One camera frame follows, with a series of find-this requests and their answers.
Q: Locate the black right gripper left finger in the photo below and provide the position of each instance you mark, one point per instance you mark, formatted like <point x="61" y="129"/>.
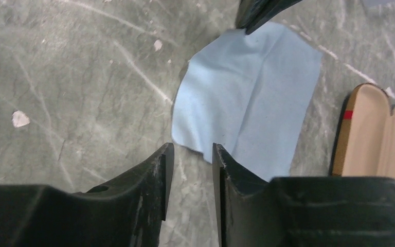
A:
<point x="125" y="211"/>

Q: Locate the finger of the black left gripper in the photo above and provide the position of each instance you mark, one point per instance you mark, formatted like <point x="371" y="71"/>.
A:
<point x="252" y="14"/>

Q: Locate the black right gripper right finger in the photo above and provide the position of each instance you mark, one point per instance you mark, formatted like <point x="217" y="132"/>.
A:
<point x="300" y="211"/>

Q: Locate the light blue cloth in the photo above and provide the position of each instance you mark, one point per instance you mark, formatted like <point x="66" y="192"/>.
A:
<point x="250" y="94"/>

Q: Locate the plaid glasses case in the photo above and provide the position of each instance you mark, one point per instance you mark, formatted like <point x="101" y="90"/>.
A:
<point x="365" y="141"/>

